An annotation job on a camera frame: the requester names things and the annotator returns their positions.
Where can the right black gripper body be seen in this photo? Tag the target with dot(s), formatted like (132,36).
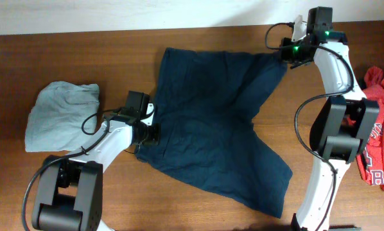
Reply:
(293,51)

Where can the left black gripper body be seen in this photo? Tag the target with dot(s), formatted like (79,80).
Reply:
(155,135)

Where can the navy blue shorts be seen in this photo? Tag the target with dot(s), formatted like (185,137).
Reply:
(206,102)

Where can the light grey folded cloth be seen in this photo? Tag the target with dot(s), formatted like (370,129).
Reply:
(55,121)

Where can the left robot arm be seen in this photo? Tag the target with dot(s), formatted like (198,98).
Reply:
(70,188)

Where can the red jersey with lettering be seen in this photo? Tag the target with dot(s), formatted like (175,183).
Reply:
(371,161)

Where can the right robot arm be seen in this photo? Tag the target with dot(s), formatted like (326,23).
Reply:
(343,126)

